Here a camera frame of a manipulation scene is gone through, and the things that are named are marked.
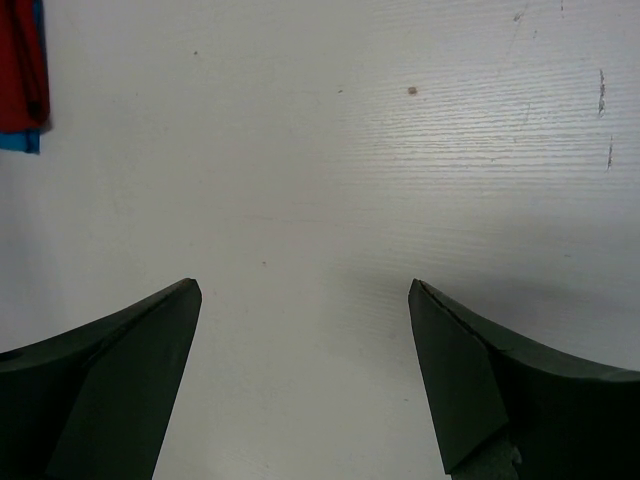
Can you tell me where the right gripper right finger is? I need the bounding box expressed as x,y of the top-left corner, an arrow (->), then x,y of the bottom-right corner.
408,280 -> 639,479

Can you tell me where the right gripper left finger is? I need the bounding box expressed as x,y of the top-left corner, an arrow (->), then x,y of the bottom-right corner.
1,279 -> 202,479

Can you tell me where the dark red t-shirt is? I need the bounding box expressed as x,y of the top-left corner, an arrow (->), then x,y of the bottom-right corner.
0,0 -> 52,135

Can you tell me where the folded blue t-shirt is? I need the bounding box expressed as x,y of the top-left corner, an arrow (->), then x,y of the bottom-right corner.
0,0 -> 51,156

